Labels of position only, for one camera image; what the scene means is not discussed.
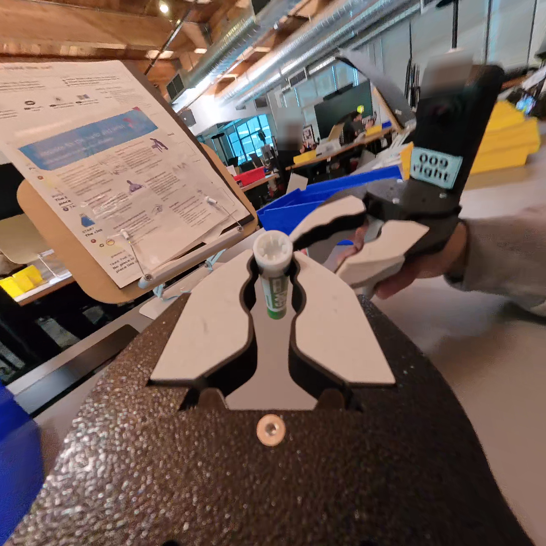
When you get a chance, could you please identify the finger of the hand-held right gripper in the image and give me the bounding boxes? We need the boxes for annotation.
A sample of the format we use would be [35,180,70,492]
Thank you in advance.
[289,195,368,251]
[334,220,430,289]

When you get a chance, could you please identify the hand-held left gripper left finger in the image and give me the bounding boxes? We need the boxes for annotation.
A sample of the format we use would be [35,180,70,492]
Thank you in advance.
[149,249,258,397]

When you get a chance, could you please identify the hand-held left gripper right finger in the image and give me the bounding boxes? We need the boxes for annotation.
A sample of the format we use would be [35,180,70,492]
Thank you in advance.
[288,253,396,399]

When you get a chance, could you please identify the blue plastic bin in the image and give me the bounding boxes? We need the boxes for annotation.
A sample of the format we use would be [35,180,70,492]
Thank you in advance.
[257,164,404,246]

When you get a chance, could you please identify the green whiteboard marker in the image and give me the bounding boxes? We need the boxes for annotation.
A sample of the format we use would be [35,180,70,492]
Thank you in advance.
[253,230,295,320]

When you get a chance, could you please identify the grey desk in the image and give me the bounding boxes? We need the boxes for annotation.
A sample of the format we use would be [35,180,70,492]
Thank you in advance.
[34,171,546,546]

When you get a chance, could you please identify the person's right hand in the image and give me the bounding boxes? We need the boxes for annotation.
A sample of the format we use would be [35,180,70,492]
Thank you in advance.
[372,223,470,300]

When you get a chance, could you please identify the stack of yellow bins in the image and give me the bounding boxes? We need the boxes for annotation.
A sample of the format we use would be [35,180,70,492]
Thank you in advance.
[471,100,540,175]

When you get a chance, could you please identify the wooden work table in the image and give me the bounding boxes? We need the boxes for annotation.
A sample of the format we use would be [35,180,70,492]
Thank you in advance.
[286,128,397,171]

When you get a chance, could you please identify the black backed document stand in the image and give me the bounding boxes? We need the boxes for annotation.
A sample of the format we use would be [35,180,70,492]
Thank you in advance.
[337,49,416,133]

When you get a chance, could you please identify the red plastic bin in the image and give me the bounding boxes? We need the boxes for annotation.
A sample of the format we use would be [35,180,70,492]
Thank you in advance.
[234,166,266,187]

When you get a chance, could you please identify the black monitor screen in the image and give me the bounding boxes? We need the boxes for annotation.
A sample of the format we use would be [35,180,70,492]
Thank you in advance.
[314,81,373,139]

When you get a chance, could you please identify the large window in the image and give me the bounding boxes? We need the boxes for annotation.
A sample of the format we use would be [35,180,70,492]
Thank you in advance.
[224,115,271,165]

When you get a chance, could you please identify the printed instruction sheet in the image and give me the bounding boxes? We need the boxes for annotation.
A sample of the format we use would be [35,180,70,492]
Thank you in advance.
[0,60,250,288]

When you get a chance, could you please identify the wooden document stand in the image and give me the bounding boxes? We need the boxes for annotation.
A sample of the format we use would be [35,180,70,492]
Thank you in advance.
[0,55,259,320]

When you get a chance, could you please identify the small yellow bins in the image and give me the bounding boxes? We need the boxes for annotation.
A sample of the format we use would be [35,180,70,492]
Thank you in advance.
[0,264,43,299]

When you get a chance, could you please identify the blue plastic object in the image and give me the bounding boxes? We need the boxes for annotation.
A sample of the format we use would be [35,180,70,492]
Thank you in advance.
[0,384,45,544]

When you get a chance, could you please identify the silver ventilation duct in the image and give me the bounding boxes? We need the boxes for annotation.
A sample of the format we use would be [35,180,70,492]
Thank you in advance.
[215,0,423,107]
[183,0,308,92]

